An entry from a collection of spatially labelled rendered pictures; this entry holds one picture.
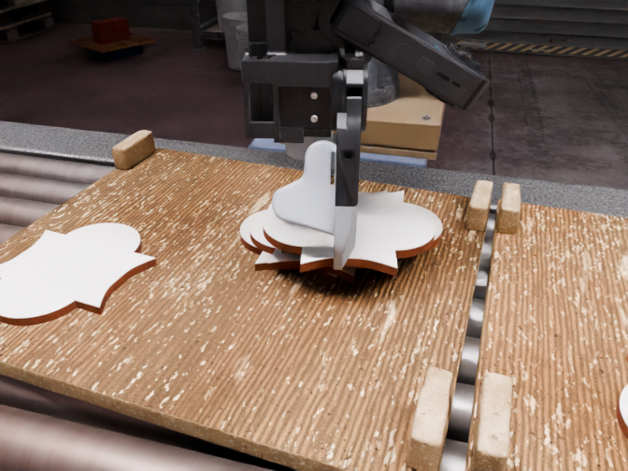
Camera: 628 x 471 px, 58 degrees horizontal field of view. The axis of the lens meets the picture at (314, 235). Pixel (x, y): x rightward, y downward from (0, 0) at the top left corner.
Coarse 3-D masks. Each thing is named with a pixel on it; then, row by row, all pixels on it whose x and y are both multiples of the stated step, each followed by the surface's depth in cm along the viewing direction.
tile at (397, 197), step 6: (360, 192) 52; (396, 192) 52; (402, 192) 52; (390, 198) 51; (396, 198) 51; (402, 198) 51; (402, 204) 50; (408, 204) 50; (426, 210) 49; (432, 216) 48; (438, 222) 47; (438, 228) 46; (438, 234) 46; (438, 240) 46; (432, 246) 45
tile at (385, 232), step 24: (384, 192) 50; (264, 216) 46; (360, 216) 46; (384, 216) 46; (408, 216) 46; (288, 240) 43; (312, 240) 43; (360, 240) 43; (384, 240) 43; (408, 240) 43; (432, 240) 44; (312, 264) 41; (360, 264) 41; (384, 264) 41
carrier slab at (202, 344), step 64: (128, 192) 59; (192, 192) 59; (256, 192) 59; (0, 256) 49; (192, 256) 49; (256, 256) 49; (448, 256) 49; (64, 320) 42; (128, 320) 42; (192, 320) 42; (256, 320) 42; (320, 320) 42; (384, 320) 42; (448, 320) 42; (64, 384) 37; (128, 384) 36; (192, 384) 36; (256, 384) 36; (320, 384) 36; (384, 384) 36; (256, 448) 33; (320, 448) 32; (384, 448) 32
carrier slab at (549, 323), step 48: (528, 240) 51; (576, 240) 51; (624, 240) 51; (528, 288) 45; (576, 288) 45; (624, 288) 45; (528, 336) 40; (576, 336) 40; (624, 336) 40; (480, 384) 36; (528, 384) 36; (576, 384) 36; (624, 384) 36; (528, 432) 33; (576, 432) 33
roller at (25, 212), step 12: (0, 204) 60; (12, 204) 60; (24, 204) 60; (36, 204) 60; (48, 204) 60; (0, 216) 60; (12, 216) 60; (24, 216) 59; (36, 216) 59; (480, 276) 49; (480, 288) 49
